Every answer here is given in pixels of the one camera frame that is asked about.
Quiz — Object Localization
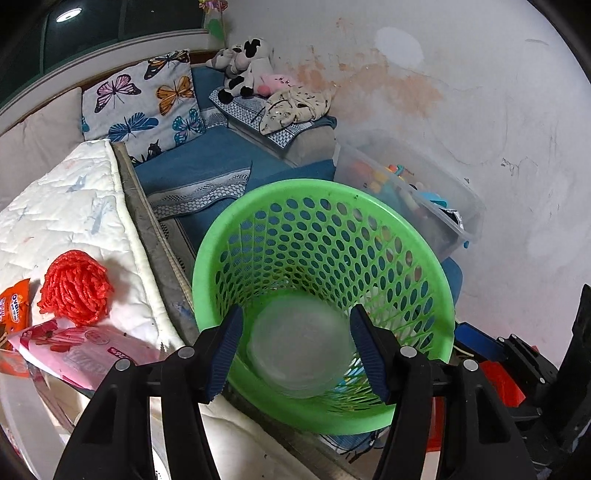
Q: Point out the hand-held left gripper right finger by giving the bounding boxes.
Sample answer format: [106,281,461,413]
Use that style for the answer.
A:
[349,305,548,480]

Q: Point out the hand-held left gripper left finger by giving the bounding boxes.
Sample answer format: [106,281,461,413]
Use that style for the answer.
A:
[53,305,244,480]

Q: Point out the clear plastic bowl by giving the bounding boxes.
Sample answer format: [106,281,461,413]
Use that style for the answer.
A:
[247,295,358,398]

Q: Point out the green plastic basket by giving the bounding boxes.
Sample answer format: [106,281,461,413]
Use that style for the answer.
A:
[191,179,455,437]

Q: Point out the pink snack packet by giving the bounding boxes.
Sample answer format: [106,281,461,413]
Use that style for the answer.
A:
[7,318,162,388]

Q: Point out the red mesh net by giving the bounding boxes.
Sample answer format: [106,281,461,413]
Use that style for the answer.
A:
[37,250,115,328]

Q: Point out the orange snack packet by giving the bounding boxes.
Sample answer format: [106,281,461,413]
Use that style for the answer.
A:
[0,278,32,379]

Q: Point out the red plastic object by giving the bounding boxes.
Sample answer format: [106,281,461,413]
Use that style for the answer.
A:
[427,362,526,450]

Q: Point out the clear storage box with toys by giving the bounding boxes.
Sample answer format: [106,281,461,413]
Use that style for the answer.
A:
[333,130,485,261]

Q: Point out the blue sofa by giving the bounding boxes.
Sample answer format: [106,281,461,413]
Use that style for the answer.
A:
[131,62,340,278]

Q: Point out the white quilted mattress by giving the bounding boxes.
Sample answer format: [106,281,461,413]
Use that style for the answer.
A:
[0,138,324,480]

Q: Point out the beige printed cloth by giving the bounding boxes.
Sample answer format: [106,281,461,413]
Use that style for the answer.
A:
[259,85,334,136]

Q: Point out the large butterfly print pillow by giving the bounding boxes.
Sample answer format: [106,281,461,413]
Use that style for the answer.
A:
[82,48,206,158]

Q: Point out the pink plush toy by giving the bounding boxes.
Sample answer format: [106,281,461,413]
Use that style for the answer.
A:
[256,73,296,97]

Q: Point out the beige cushion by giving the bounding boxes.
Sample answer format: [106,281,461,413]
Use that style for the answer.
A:
[0,87,84,208]

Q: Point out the cow plush toy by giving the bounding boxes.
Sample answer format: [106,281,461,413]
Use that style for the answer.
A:
[218,38,274,104]

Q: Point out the grey plush toy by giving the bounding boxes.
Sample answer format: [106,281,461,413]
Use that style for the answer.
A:
[205,47,238,71]

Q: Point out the colourful hanging toy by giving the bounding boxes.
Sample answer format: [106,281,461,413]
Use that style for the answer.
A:
[198,0,229,40]

